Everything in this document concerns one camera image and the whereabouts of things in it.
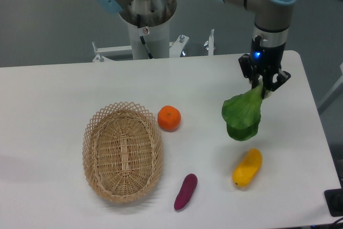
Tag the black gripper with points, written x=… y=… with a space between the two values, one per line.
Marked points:
x=264 y=61

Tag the green leafy vegetable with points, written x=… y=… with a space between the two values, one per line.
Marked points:
x=242 y=114

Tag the yellow mango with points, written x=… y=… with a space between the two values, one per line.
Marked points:
x=248 y=168

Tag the orange tangerine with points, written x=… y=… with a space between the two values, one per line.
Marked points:
x=169 y=118

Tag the purple sweet potato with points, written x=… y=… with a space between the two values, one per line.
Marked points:
x=186 y=192

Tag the black box at edge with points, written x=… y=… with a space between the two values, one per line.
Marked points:
x=333 y=199

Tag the oval wicker basket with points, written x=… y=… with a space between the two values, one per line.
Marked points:
x=122 y=152

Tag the white metal base frame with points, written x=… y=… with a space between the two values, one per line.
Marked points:
x=175 y=49

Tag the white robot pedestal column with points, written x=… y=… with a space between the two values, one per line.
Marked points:
x=143 y=40

